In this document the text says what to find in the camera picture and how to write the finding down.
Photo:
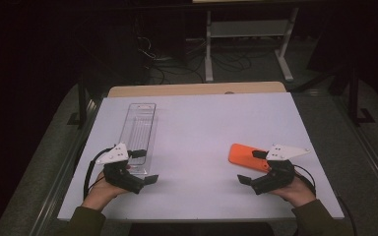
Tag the person's right hand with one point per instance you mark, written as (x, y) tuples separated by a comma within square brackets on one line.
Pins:
[(297, 193)]

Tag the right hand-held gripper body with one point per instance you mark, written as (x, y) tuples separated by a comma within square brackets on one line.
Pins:
[(277, 178)]

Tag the black metal stand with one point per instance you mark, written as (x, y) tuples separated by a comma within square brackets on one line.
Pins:
[(354, 98), (82, 108)]

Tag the person's left hand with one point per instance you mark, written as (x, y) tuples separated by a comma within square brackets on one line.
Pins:
[(100, 193)]

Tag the orange phone case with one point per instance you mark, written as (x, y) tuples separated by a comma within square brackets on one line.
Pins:
[(242, 157)]

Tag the metal table rail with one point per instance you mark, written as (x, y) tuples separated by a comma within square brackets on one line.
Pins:
[(370, 154), (62, 177)]

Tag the white metal stand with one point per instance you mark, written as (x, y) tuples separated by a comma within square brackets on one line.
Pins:
[(249, 29)]

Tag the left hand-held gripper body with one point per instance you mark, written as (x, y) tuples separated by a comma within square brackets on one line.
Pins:
[(121, 177)]

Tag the clear plastic tray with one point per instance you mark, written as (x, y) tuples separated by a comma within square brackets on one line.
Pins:
[(139, 131)]

